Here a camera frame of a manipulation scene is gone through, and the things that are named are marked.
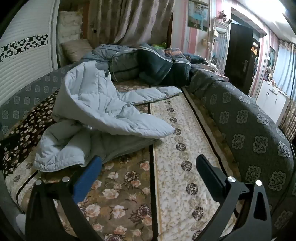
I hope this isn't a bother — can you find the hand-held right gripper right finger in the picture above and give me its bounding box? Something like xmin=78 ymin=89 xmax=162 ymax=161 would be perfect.
xmin=195 ymin=154 xmax=272 ymax=241

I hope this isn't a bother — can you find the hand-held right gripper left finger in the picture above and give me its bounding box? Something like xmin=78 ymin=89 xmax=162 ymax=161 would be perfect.
xmin=25 ymin=156 xmax=103 ymax=241

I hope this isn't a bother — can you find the light blue down jacket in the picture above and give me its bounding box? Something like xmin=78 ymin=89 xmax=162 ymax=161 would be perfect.
xmin=33 ymin=61 xmax=183 ymax=172

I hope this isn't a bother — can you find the beige floral bed mat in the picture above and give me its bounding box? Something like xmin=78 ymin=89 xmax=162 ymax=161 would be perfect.
xmin=5 ymin=80 xmax=242 ymax=241

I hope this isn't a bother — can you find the dark brown floral blanket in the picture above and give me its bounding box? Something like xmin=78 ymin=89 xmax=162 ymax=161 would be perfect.
xmin=0 ymin=89 xmax=59 ymax=178

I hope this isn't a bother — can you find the white cabinet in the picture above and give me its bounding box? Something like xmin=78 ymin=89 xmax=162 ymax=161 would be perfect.
xmin=255 ymin=80 xmax=290 ymax=125

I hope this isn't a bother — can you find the grey pillow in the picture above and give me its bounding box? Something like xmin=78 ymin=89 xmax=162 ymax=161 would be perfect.
xmin=80 ymin=44 xmax=140 ymax=82

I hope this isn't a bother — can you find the dark blue clothing pile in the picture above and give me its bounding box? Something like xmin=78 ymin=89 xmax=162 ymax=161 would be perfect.
xmin=136 ymin=43 xmax=207 ymax=87

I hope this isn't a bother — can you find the white patterned wardrobe door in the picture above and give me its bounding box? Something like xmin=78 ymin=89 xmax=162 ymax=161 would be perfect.
xmin=0 ymin=0 xmax=61 ymax=100

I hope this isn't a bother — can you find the beige pillow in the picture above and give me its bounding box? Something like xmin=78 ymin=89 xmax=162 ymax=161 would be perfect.
xmin=61 ymin=39 xmax=93 ymax=63

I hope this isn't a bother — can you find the dark wooden door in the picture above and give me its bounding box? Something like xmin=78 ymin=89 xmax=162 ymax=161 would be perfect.
xmin=224 ymin=13 xmax=262 ymax=96

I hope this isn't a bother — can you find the white ornate framed mirror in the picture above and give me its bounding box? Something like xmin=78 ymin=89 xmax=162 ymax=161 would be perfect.
xmin=208 ymin=17 xmax=232 ymax=76

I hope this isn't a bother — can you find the blue striped curtain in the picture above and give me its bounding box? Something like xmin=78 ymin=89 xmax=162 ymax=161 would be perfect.
xmin=273 ymin=39 xmax=296 ymax=93

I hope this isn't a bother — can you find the white lace pillow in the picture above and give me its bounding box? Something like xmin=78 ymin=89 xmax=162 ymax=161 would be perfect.
xmin=57 ymin=10 xmax=83 ymax=42

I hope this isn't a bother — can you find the beige patterned curtain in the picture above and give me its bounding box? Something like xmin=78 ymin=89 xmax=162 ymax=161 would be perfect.
xmin=89 ymin=0 xmax=175 ymax=47

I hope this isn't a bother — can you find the small wall picture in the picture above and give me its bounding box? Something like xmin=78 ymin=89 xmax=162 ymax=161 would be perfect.
xmin=268 ymin=46 xmax=276 ymax=70

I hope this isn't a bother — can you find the wall poster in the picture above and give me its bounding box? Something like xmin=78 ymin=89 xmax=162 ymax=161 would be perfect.
xmin=188 ymin=0 xmax=210 ymax=32

